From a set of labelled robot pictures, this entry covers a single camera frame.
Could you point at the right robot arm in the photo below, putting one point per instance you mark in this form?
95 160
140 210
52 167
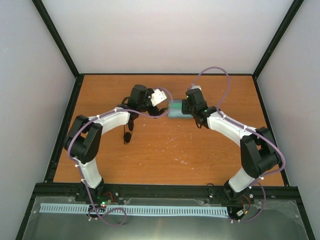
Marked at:
258 152

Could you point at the black sunglasses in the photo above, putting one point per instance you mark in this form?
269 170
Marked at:
128 131

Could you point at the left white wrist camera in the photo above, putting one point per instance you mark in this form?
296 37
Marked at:
157 97

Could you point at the right controller connector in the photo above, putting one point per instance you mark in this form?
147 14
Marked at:
240 207

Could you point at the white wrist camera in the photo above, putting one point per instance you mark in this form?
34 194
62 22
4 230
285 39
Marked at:
195 87
157 97

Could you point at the light blue cable duct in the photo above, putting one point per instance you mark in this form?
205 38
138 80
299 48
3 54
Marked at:
140 210

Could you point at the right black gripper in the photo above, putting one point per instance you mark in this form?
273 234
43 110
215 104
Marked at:
184 109

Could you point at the left controller board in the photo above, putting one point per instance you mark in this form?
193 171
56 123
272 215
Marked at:
105 199

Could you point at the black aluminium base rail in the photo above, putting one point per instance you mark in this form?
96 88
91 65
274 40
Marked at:
213 194

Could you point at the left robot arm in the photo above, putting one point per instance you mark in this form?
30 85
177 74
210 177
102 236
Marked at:
83 140

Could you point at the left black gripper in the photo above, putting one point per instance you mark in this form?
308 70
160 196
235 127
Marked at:
151 112

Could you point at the black enclosure frame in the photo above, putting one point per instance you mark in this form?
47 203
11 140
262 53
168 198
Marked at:
285 192

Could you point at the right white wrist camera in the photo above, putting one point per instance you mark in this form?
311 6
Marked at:
195 87

